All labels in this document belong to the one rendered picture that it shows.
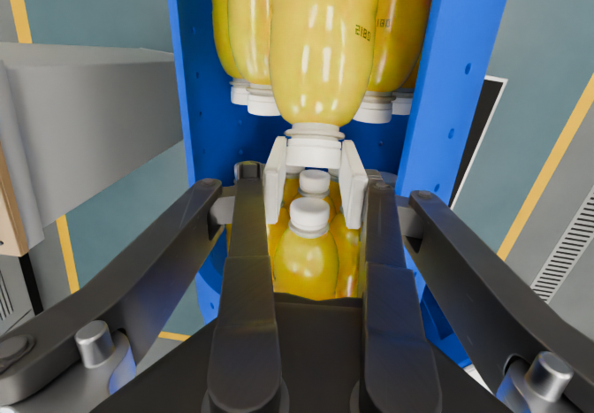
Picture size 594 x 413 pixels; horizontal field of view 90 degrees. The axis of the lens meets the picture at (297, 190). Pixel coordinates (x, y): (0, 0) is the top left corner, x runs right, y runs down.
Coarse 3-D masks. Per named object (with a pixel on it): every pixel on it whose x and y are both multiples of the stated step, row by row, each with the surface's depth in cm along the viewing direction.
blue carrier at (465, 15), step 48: (192, 0) 30; (432, 0) 17; (480, 0) 17; (192, 48) 30; (432, 48) 17; (480, 48) 19; (192, 96) 31; (432, 96) 19; (192, 144) 32; (240, 144) 42; (384, 144) 42; (432, 144) 20; (432, 192) 23
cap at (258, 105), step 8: (248, 96) 29; (256, 96) 28; (264, 96) 28; (272, 96) 28; (248, 104) 29; (256, 104) 29; (264, 104) 28; (272, 104) 29; (256, 112) 29; (264, 112) 29; (272, 112) 29
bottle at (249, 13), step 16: (240, 0) 24; (256, 0) 24; (240, 16) 24; (256, 16) 24; (240, 32) 25; (256, 32) 24; (240, 48) 26; (256, 48) 25; (240, 64) 27; (256, 64) 26; (256, 80) 27
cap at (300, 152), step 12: (288, 144) 20; (300, 144) 19; (312, 144) 19; (324, 144) 19; (336, 144) 20; (288, 156) 20; (300, 156) 19; (312, 156) 19; (324, 156) 19; (336, 156) 20; (336, 168) 20
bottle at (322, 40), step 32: (288, 0) 18; (320, 0) 17; (352, 0) 17; (288, 32) 17; (320, 32) 17; (352, 32) 17; (288, 64) 18; (320, 64) 17; (352, 64) 18; (288, 96) 18; (320, 96) 18; (352, 96) 18; (320, 128) 19
